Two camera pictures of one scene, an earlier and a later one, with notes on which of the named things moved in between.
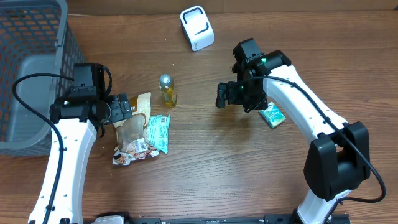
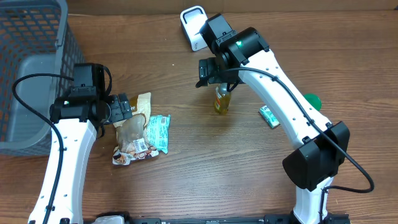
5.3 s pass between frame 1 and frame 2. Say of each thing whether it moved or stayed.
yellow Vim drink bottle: moved
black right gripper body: moved
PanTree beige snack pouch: stayed
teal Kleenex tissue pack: stayed
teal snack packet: stayed
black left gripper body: stayed
